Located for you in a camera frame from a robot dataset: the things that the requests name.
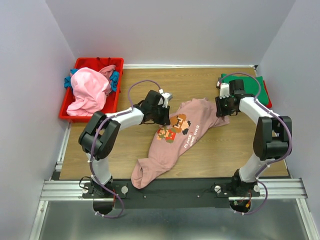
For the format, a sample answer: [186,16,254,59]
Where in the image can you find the dusty pink printed t-shirt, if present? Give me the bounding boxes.
[131,98,230,189]

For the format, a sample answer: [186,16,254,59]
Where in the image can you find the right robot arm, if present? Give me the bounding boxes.
[214,79,293,197]

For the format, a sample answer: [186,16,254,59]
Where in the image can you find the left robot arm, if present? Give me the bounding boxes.
[78,89,173,198]

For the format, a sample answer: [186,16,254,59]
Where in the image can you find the green folded t-shirt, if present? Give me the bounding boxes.
[220,73,269,106]

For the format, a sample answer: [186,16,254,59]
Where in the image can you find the red folded t-shirt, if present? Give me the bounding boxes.
[263,80,273,109]

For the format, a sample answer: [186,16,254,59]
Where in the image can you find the red plastic bin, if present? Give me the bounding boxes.
[58,57,124,123]

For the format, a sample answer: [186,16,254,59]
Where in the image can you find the blue t-shirt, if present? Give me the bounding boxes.
[64,68,120,92]

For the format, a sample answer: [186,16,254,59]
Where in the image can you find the coral pink t-shirt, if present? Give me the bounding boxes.
[99,64,116,80]

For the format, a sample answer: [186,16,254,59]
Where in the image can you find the light pink t-shirt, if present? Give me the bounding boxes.
[66,67,112,117]

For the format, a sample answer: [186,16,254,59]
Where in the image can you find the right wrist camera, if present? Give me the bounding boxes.
[216,81,231,99]

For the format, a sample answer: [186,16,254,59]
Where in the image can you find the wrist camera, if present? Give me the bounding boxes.
[216,81,231,99]
[158,88,173,108]

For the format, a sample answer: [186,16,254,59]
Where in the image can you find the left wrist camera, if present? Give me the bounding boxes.
[158,88,173,108]

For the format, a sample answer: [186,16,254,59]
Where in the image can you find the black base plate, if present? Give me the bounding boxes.
[79,177,260,211]

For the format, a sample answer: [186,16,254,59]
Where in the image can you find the aluminium frame rail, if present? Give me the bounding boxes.
[28,119,320,240]

